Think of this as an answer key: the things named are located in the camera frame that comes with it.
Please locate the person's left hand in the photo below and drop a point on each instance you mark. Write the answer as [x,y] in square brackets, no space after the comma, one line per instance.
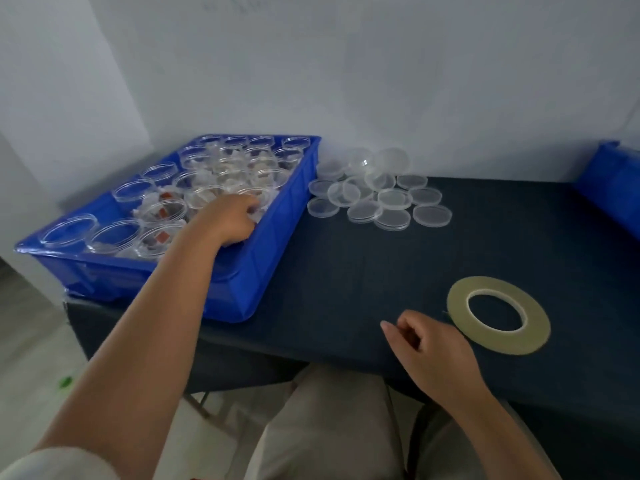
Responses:
[225,217]

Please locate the person's right hand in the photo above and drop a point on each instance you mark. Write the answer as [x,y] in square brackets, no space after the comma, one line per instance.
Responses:
[440,359]

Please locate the person's left fingers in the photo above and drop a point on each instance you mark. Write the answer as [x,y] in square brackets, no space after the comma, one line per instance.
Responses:
[250,210]

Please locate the person's right thumb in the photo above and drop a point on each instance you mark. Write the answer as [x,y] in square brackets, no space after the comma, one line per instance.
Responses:
[397,340]

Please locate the person's left forearm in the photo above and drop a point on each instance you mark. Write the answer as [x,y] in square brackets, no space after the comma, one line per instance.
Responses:
[145,324]

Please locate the person's right forearm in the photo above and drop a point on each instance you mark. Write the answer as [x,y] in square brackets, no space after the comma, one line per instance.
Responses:
[500,439]

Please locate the blue plastic crate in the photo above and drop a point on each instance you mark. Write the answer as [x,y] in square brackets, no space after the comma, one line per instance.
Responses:
[270,229]

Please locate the yellowish tape roll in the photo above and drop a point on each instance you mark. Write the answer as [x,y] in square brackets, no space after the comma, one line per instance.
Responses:
[459,300]

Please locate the dark blue table cloth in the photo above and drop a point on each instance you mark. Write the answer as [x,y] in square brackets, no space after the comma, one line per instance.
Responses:
[345,274]

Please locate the group of clear round containers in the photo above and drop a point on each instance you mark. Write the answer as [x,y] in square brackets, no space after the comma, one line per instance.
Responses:
[165,209]

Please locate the beige trousers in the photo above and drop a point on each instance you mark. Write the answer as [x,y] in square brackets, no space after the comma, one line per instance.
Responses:
[330,429]

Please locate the pile of clear round lids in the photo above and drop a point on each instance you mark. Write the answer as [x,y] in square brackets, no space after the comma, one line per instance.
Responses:
[380,199]

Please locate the metal table leg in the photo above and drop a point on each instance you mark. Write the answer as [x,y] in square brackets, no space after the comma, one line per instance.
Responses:
[197,403]

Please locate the green scrap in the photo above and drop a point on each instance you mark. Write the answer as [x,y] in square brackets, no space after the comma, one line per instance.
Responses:
[65,382]

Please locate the blue plastic bin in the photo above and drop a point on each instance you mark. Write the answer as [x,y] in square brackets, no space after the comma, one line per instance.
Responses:
[610,179]

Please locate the white sleeve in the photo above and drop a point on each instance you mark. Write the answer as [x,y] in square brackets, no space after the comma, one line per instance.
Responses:
[55,467]

